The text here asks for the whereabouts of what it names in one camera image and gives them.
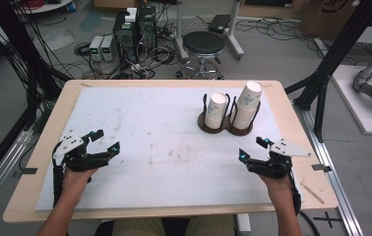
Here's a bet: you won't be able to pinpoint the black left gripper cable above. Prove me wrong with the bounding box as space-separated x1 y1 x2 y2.
51 162 66 209

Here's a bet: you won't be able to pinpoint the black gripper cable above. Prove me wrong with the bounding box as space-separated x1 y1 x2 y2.
286 171 322 236
51 162 66 209

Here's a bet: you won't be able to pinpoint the person's khaki trousers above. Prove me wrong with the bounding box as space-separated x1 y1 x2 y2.
110 214 237 236

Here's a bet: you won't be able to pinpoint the white floor platform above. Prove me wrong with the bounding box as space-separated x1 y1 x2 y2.
331 64 372 137

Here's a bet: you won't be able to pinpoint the white foam mat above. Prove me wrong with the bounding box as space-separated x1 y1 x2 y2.
34 86 304 211

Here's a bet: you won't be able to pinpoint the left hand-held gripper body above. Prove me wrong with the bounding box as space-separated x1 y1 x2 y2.
51 129 110 173

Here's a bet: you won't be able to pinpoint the tall stack of nested cups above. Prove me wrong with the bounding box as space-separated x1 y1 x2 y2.
230 80 264 131

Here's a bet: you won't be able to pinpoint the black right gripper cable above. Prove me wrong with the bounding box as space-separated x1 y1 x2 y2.
286 171 322 236

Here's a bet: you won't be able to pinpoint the black round stool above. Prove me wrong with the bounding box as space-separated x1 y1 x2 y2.
175 30 226 81

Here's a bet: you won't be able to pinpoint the person's left hand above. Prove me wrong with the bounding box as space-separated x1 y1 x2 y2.
62 165 99 194

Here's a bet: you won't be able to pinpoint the cardboard box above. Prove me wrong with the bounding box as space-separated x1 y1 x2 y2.
297 0 363 41

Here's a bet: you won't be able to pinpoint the black computer tower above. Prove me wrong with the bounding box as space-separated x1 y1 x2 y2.
137 5 158 51
112 9 140 64

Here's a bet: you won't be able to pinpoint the aluminium floor rail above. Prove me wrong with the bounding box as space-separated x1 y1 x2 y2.
292 100 365 236
0 128 34 220

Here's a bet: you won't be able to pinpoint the black double cup holder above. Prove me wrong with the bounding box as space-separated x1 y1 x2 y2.
197 92 263 138

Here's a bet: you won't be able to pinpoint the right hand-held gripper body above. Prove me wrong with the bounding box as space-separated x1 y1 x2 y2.
246 138 313 180

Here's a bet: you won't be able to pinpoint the grey bench power supply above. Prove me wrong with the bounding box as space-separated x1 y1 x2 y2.
88 34 105 63
100 34 117 63

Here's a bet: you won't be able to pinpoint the person's right hand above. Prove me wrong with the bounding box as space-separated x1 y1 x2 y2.
258 172 294 199

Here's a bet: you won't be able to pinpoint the flat black device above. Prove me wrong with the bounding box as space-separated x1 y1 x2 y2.
208 14 231 34

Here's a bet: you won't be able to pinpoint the black tape strip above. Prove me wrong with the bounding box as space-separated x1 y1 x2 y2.
311 163 333 174
12 167 38 179

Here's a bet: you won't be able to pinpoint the small white box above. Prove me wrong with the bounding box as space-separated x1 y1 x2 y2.
124 7 139 24

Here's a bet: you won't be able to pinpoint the black metal frame post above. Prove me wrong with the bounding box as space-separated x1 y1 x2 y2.
0 0 74 195
284 0 372 143

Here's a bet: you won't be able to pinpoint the white table leg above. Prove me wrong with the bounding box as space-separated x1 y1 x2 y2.
235 212 253 236

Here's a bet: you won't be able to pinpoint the short stack of nested cups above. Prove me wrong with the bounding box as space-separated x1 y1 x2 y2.
204 91 228 130

